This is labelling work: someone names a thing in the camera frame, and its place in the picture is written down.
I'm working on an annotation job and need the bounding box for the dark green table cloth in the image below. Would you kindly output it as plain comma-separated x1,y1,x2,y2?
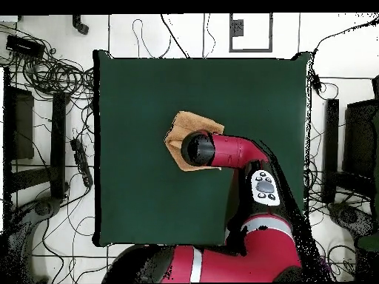
92,49,312,249

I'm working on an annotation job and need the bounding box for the thick black cable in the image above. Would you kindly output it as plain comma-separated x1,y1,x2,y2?
160,13,190,59

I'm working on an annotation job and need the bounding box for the grey chair base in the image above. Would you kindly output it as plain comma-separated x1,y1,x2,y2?
326,202,379,237
8,196,63,283

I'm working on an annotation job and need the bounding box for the thin looped black cable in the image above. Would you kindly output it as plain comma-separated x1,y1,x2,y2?
132,18,172,59

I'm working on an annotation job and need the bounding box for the long black power strip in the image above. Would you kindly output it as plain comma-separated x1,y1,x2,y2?
70,138,93,188

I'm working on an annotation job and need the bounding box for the tangled black cable bundle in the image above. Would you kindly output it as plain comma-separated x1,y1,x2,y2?
0,23,95,103

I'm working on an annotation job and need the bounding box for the dark grey square plate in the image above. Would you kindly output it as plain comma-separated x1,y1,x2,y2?
229,18,244,37

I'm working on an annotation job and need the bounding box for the black angled object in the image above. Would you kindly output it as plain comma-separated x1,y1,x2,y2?
72,14,90,36

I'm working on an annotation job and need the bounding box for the tan terry towel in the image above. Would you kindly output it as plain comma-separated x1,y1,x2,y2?
164,110,225,172

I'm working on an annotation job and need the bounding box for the black stand bar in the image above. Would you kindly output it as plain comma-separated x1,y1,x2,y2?
321,98,340,204
50,92,70,200

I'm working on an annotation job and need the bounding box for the black cabinet panel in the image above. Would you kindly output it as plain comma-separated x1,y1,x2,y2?
2,67,35,208
342,98,379,178

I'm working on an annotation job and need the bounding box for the black plug adapter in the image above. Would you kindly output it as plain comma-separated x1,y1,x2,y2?
310,73,323,92

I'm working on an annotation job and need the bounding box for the black rectangular box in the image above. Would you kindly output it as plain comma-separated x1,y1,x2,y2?
5,34,46,58

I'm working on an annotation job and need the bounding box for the grey rectangular frame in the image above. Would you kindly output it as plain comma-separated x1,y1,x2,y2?
229,13,273,53

